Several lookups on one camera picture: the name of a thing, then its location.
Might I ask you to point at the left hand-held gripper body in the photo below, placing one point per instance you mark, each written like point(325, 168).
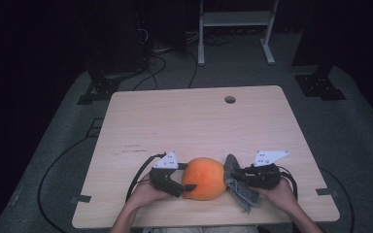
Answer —
point(163, 181)

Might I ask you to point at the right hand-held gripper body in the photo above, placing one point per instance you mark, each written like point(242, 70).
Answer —
point(264, 176)

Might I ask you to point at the orange plush toy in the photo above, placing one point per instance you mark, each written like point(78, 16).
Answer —
point(204, 179)

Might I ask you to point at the grey cloth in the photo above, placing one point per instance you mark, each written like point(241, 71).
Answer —
point(244, 195)

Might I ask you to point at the person's left hand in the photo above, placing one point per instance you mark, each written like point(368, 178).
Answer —
point(145, 194)

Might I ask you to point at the person's right hand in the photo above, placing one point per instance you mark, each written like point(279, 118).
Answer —
point(281, 195)

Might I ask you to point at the grey tape strip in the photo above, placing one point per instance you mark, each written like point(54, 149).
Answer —
point(327, 192)
point(83, 198)

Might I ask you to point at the black stand base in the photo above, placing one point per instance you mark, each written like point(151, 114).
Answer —
point(320, 87)
point(102, 89)

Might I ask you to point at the black floor frame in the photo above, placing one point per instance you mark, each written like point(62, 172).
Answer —
point(94, 127)

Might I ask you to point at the white metal stand frame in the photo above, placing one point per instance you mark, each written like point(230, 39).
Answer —
point(236, 18)

